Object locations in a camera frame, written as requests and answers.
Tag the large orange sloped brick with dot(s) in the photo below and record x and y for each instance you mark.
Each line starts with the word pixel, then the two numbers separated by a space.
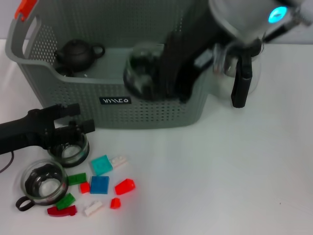
pixel 124 187

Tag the small black clay teacup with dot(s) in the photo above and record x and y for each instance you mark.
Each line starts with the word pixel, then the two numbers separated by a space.
pixel 64 71

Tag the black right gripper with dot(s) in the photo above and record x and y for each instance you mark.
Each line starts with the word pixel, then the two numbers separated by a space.
pixel 181 71

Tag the green building brick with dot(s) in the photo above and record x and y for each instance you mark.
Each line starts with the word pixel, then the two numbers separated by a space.
pixel 64 202
pixel 77 179

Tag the small orange square brick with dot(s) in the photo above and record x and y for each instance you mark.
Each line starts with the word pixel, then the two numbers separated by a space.
pixel 84 188

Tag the grey perforated storage basket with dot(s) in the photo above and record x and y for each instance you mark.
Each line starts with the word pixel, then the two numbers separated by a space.
pixel 110 115

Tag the black clay teapot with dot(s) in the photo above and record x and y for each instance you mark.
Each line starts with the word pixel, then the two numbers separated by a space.
pixel 75 55

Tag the small orange sloped brick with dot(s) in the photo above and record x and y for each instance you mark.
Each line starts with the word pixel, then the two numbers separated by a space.
pixel 115 203

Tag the dark red curved brick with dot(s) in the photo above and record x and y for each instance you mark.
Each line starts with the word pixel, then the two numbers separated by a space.
pixel 61 212

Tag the glass carafe black lid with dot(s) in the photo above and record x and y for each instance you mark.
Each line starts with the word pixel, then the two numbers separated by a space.
pixel 242 80

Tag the blue square building brick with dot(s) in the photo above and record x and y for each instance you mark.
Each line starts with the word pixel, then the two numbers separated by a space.
pixel 99 184

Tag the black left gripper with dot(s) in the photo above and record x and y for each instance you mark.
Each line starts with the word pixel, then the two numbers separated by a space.
pixel 24 132

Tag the teal square building brick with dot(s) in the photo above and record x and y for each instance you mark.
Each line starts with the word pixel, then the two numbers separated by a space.
pixel 101 165

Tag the glass teacup black sleeve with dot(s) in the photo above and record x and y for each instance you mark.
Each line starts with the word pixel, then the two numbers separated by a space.
pixel 139 73
pixel 46 188
pixel 71 153

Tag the white building brick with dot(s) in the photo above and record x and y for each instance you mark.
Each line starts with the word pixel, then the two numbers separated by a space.
pixel 93 208
pixel 119 161

